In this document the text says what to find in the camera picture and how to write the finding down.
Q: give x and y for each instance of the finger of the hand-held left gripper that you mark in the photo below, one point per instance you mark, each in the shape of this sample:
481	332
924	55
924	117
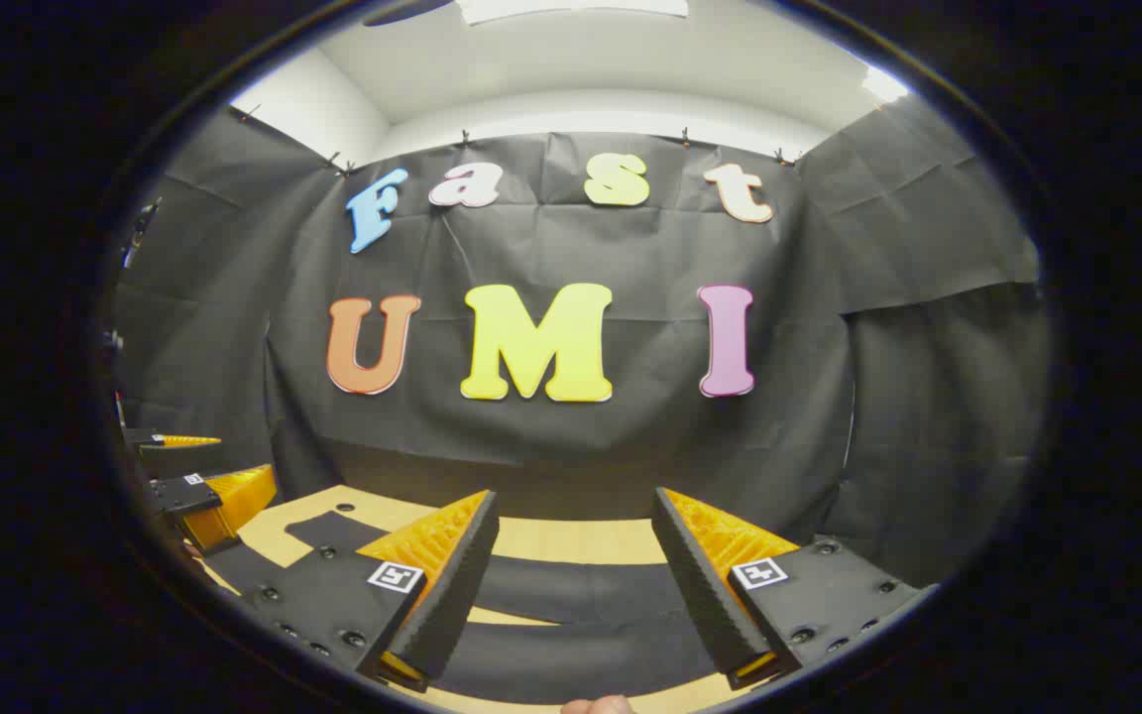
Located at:
184	440
234	496

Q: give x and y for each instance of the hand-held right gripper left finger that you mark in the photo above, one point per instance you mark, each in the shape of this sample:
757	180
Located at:
452	605

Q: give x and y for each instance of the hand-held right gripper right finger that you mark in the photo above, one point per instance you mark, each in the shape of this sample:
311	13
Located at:
700	605

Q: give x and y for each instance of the dark jeans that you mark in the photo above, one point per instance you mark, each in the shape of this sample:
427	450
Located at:
581	590

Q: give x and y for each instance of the black backdrop cloth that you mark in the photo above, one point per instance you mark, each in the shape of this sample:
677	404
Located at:
630	446

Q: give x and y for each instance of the ceiling light panel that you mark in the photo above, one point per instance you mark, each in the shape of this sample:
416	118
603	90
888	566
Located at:
571	8
885	84

